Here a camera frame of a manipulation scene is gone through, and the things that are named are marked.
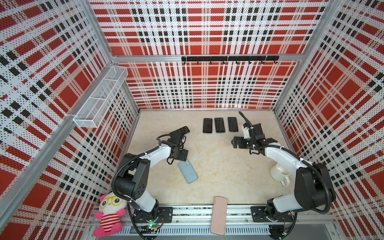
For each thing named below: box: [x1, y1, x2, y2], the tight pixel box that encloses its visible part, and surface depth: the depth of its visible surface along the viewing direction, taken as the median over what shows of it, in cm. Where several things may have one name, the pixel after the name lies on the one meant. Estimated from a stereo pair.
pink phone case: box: [210, 196, 228, 236], surface depth 75 cm
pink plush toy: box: [93, 192, 128, 238], surface depth 70 cm
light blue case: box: [178, 159, 199, 184], surface depth 90 cm
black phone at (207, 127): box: [203, 118, 213, 134], surface depth 113 cm
